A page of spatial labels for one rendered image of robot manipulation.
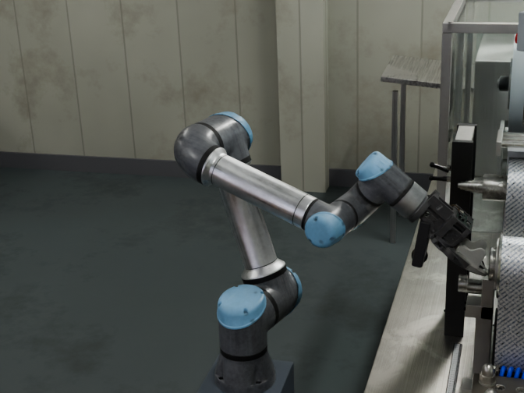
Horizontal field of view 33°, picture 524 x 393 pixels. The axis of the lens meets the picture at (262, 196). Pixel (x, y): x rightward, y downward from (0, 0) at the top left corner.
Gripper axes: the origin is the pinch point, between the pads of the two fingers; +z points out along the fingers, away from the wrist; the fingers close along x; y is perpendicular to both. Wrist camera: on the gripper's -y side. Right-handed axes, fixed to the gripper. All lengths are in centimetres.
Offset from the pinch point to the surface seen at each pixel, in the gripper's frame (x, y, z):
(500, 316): -6.2, -2.3, 8.7
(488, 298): 1.1, -3.9, 6.1
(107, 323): 157, -210, -59
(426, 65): 310, -50, -18
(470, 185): 24.0, 6.0, -10.4
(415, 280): 58, -38, 5
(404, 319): 33, -38, 5
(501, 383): -12.7, -11.1, 17.6
